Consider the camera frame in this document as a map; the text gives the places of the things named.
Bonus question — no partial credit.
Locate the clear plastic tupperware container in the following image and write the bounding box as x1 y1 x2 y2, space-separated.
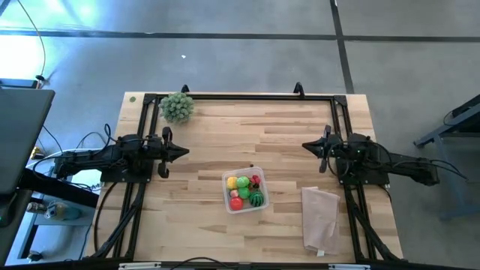
221 166 271 215

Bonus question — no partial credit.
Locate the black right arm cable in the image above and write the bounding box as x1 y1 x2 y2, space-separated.
389 142 469 181

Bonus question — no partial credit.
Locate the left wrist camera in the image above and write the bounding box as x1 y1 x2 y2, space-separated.
149 140 168 161

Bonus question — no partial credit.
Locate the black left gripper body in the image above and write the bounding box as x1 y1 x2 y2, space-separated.
145 127 173 179

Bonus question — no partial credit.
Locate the thin yellow cable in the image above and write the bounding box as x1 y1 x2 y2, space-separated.
15 0 47 82

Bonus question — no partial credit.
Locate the silver aluminium bracket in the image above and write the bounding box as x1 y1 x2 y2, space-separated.
118 262 162 270
328 263 372 270

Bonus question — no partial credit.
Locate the blue-grey metal table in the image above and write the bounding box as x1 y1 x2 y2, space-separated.
414 93 480 222

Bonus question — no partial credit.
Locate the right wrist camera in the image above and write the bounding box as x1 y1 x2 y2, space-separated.
328 140 346 161

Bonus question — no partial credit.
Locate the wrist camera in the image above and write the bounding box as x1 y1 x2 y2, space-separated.
149 140 168 161
328 140 346 161

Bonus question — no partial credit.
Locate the thin black cable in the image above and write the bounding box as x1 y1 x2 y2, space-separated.
92 181 118 253
169 256 234 270

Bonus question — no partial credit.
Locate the white paper sign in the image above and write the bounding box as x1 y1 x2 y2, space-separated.
70 168 105 197

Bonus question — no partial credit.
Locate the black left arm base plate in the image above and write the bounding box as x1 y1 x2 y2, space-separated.
99 164 155 184

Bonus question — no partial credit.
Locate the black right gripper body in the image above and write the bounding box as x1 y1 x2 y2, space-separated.
318 125 346 173

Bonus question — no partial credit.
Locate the grey desk top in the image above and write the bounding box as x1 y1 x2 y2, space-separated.
0 86 56 196

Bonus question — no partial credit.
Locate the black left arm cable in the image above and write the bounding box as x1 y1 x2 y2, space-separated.
31 123 113 170

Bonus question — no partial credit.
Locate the potted green artificial plant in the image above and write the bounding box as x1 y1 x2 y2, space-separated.
157 91 197 125

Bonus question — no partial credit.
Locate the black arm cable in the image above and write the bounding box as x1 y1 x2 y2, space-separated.
31 123 113 170
389 142 469 181

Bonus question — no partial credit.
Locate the teal bottle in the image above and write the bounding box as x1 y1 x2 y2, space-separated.
43 200 83 222

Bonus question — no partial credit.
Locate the beige folded cloth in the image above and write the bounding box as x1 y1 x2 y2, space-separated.
301 186 342 258

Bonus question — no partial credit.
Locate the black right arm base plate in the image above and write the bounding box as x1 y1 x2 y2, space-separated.
336 164 391 186

